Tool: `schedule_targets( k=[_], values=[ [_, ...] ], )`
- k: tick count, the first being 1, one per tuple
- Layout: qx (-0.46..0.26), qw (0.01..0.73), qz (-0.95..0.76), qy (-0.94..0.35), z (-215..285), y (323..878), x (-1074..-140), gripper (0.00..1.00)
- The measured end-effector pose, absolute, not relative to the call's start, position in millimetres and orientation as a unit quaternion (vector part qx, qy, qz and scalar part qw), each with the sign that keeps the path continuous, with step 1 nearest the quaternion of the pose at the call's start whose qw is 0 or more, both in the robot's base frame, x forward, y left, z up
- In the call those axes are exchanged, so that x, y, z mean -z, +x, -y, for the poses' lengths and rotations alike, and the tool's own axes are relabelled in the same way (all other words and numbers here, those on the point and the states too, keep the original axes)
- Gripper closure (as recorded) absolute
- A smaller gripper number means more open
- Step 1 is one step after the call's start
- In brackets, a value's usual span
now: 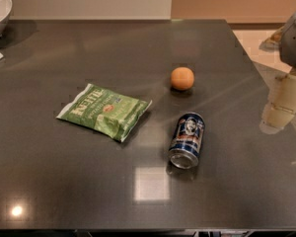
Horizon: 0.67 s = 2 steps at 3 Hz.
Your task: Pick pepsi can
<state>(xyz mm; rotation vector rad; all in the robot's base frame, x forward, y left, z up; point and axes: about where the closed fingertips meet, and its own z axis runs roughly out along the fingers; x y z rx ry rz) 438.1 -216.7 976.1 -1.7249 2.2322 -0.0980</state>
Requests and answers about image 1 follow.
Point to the green chips bag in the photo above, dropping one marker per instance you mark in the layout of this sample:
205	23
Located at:
105	111

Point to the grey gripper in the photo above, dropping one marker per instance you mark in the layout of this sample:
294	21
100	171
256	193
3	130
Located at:
294	42

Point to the orange fruit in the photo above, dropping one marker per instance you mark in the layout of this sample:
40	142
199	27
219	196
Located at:
182	78

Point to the blue pepsi can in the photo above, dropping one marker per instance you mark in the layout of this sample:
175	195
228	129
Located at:
186	143

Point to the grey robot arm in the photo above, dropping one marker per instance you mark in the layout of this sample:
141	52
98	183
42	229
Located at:
287	44

